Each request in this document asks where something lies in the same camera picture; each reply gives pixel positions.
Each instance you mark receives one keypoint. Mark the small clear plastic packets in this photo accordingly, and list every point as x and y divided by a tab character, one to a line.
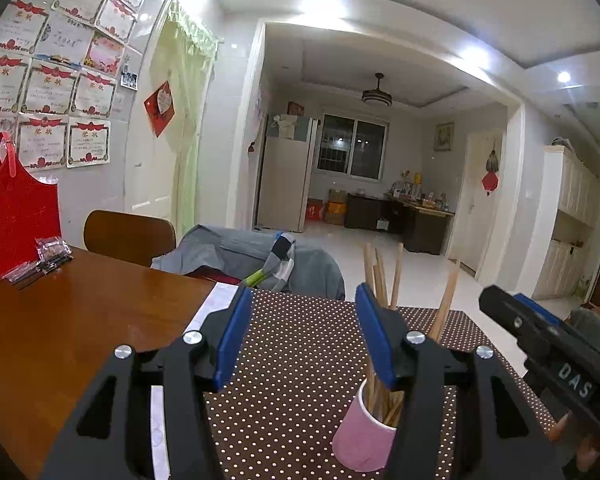
47	267

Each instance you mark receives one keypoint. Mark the person's right hand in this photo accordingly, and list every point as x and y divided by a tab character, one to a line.
560	425

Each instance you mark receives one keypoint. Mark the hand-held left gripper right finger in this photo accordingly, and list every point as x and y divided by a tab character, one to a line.
375	340

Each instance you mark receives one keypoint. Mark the red diamond wall decoration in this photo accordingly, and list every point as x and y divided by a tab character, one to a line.
160	107

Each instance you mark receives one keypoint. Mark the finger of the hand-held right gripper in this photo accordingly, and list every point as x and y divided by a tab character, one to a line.
537	307
530	340

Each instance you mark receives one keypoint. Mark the red cardboard box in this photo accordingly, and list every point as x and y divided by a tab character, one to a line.
314	211

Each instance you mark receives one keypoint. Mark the brown cardboard box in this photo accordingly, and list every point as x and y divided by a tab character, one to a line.
336	207

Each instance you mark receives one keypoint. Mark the brown dotted tablecloth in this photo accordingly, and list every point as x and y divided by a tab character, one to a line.
290	360

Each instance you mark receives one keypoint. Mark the round ceiling lamp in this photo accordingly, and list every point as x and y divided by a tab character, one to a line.
377	95

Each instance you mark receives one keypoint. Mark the wall of award certificates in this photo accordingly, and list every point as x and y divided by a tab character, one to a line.
55	85

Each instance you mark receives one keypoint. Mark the red hanging door ornament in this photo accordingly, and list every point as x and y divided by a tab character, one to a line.
490	180

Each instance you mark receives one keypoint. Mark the pink cup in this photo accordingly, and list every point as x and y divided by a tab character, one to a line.
360	440

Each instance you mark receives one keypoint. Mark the white door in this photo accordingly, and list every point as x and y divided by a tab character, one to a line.
480	210

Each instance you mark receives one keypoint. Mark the group of wooden chopsticks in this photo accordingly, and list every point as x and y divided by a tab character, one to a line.
397	275

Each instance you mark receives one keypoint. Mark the barred window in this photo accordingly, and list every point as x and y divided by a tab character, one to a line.
352	145

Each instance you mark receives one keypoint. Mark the dark grey jacket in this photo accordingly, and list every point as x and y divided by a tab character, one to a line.
587	322

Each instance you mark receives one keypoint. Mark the framed wall picture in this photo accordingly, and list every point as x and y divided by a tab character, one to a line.
444	136

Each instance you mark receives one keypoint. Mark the light green curtain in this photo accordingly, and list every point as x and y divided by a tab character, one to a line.
187	125

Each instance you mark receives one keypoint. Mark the white refrigerator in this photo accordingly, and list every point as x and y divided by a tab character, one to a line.
285	180

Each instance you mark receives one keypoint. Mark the small wall photo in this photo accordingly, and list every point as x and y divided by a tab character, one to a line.
130	77

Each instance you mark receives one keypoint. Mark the red gift bag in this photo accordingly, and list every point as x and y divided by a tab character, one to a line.
15	220

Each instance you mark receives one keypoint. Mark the white cabinet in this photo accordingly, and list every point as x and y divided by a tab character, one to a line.
570	220

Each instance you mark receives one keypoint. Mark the white patterned cloth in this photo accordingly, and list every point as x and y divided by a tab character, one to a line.
212	302

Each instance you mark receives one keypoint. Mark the brown wooden chair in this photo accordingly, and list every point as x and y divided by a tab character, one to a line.
125	235

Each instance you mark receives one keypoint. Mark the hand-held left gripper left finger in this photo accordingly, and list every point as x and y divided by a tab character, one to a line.
230	340

